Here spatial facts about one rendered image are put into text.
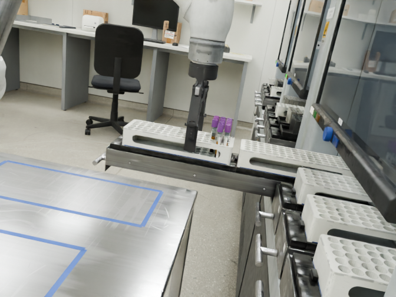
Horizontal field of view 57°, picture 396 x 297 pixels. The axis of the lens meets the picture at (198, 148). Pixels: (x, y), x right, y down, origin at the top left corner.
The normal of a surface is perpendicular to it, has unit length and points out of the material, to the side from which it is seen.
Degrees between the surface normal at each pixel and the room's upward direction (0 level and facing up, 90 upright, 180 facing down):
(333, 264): 0
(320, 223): 90
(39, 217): 0
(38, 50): 90
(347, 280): 90
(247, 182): 90
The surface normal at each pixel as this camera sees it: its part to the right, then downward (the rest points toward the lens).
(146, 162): -0.14, 0.30
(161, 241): 0.14, -0.93
